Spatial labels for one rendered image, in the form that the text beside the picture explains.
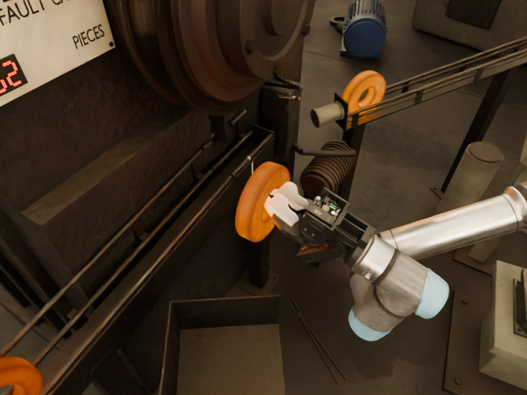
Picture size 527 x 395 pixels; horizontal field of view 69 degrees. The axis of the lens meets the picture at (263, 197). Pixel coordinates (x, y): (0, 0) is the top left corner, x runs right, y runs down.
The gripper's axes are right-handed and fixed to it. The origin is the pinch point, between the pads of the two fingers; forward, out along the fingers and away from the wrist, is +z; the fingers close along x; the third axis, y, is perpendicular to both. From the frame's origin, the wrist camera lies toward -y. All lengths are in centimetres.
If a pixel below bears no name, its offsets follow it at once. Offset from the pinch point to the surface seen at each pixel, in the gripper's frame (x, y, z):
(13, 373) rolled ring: 45.2, -14.3, 15.4
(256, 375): 21.9, -19.7, -17.3
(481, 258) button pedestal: -81, -65, -75
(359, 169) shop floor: -110, -87, -14
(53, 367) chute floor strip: 41, -28, 15
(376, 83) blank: -67, -11, -3
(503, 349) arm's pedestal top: -27, -37, -73
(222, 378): 25.8, -21.0, -12.2
